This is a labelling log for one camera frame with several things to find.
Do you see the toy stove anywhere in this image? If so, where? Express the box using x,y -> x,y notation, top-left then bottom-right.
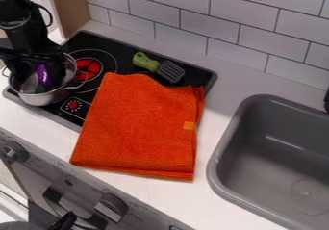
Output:
1,30 -> 219,134

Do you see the purple toy eggplant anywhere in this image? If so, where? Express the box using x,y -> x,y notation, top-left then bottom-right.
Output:
33,64 -> 56,94

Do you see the silver pot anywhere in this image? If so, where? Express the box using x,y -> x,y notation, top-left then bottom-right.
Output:
0,52 -> 83,108

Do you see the green handled black spatula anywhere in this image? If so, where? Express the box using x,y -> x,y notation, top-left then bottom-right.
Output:
131,50 -> 187,84

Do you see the orange cloth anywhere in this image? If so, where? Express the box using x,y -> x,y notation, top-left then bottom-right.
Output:
67,71 -> 208,182

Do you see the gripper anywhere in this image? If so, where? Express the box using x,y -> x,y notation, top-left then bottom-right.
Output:
0,44 -> 68,93

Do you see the toy sink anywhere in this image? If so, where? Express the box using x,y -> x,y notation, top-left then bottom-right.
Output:
205,93 -> 329,230

